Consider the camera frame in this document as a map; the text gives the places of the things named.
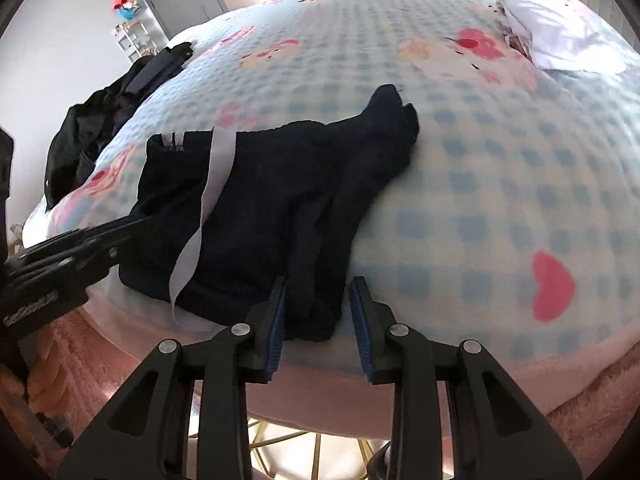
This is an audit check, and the gold wire stool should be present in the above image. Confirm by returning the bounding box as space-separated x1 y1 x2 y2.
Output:
248 418 386 479

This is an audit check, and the checkered cartoon bed blanket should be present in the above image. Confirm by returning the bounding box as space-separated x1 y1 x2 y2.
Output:
25 0 639 389

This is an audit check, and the white printed pillow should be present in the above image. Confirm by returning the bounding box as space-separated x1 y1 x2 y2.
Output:
498 0 639 75

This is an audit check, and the black clothes pile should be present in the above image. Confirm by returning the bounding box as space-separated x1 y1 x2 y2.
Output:
43 42 193 210

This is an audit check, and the navy striped garment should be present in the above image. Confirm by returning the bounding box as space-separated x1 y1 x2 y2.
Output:
118 84 420 341

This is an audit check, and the white shelf with toys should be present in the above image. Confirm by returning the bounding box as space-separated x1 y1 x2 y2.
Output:
112 0 156 64

